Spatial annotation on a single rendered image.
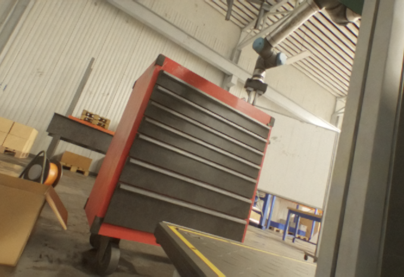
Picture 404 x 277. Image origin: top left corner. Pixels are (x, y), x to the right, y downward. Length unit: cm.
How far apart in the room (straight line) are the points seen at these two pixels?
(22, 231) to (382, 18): 115
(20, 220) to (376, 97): 106
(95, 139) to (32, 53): 595
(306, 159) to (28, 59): 839
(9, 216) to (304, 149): 359
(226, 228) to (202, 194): 22
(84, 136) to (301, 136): 326
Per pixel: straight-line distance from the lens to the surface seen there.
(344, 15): 148
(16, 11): 992
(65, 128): 401
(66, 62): 949
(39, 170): 227
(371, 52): 52
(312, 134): 409
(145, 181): 104
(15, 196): 108
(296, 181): 387
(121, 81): 950
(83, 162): 827
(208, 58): 1045
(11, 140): 700
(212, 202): 119
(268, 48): 147
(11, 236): 110
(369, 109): 46
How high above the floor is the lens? 40
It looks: 13 degrees up
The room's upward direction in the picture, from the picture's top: 18 degrees clockwise
